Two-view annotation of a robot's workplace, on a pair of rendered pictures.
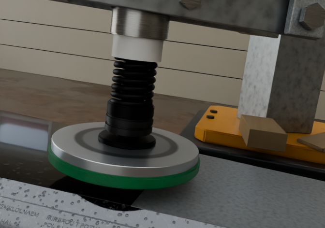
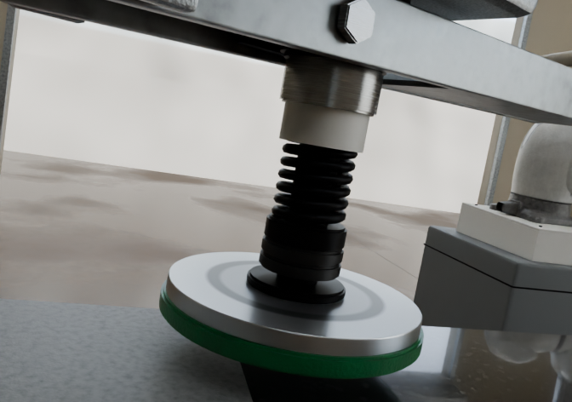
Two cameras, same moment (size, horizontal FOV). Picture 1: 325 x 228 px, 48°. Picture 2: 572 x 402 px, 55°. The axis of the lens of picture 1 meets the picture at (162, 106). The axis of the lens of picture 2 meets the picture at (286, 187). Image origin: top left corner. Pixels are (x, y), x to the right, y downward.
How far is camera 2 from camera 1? 92 cm
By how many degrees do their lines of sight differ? 147
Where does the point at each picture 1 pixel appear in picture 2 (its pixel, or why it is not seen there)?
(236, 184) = (69, 381)
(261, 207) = (27, 336)
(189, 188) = (166, 350)
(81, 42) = not seen: outside the picture
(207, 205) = (126, 327)
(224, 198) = (99, 341)
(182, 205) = (163, 322)
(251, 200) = (42, 347)
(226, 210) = (94, 323)
